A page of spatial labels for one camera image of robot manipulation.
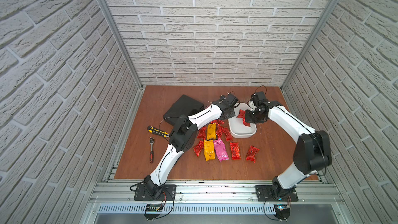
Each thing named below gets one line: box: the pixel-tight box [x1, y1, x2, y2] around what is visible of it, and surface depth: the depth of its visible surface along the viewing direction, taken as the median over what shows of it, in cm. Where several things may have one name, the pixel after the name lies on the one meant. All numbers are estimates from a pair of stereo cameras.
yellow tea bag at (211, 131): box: [206, 122, 217, 140], surface depth 93 cm
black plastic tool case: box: [163, 94, 205, 123], surface depth 102 cm
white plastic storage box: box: [228, 102, 258, 138], surface depth 93 cm
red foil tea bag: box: [193, 140, 205, 157], surface depth 89 cm
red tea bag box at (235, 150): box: [229, 142, 241, 161], surface depth 87 cm
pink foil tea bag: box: [213, 137, 230, 162], surface depth 86 cm
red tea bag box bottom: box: [245, 145, 260, 163], surface depth 85 cm
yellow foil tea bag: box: [203, 140, 216, 162], surface depth 87 cm
